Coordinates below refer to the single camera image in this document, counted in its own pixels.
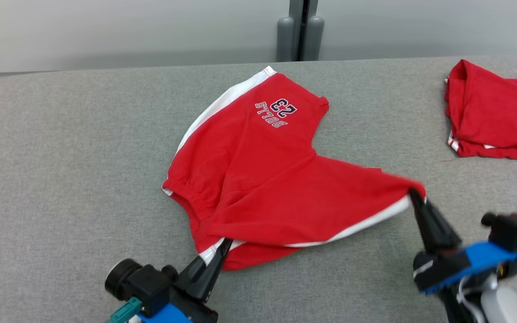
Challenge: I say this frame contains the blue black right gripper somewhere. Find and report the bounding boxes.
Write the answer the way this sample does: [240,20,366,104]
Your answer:
[409,188,517,295]

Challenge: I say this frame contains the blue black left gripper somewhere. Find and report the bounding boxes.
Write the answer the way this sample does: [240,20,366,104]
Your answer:
[137,239,233,323]

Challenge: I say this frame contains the red white printed shorts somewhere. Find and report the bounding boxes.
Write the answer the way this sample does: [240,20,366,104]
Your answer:
[162,66,426,271]

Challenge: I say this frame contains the red white jersey shirt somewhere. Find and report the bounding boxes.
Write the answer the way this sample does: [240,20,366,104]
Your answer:
[444,59,517,162]

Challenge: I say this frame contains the grey cylindrical partition foot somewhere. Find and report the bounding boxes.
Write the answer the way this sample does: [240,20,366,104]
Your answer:
[277,17,295,62]
[303,16,324,61]

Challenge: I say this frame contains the grey partition post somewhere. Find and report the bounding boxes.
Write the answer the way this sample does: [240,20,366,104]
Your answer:
[289,0,318,61]

